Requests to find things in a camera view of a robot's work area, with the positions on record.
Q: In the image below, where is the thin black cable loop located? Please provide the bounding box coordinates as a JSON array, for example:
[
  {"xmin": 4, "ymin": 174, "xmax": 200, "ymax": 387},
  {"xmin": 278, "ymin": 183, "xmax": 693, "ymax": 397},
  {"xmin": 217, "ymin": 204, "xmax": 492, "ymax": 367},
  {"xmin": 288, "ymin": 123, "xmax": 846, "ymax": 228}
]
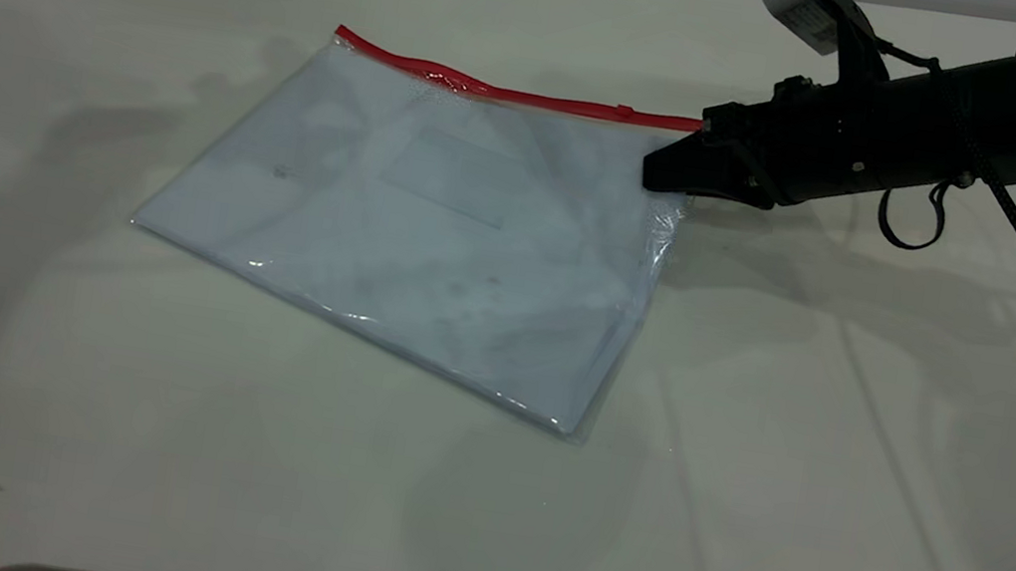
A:
[{"xmin": 873, "ymin": 170, "xmax": 954, "ymax": 257}]

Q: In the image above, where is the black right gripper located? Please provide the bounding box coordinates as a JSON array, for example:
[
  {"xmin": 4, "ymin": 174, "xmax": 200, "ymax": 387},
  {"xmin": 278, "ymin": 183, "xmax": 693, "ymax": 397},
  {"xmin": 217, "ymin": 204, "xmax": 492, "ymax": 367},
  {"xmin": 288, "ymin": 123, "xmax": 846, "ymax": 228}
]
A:
[{"xmin": 637, "ymin": 40, "xmax": 934, "ymax": 233}]

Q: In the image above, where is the clear zip bag with papers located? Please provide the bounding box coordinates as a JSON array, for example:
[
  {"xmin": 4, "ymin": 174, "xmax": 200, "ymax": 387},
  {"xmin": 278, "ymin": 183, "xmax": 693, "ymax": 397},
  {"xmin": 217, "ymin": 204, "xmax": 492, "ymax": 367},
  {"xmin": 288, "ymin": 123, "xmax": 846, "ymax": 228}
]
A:
[{"xmin": 108, "ymin": 0, "xmax": 713, "ymax": 454}]

